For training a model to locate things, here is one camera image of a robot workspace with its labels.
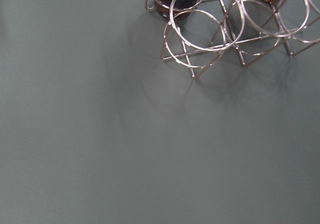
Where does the copper wire bottle rack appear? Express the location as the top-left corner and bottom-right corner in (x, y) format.
(145, 0), (320, 79)

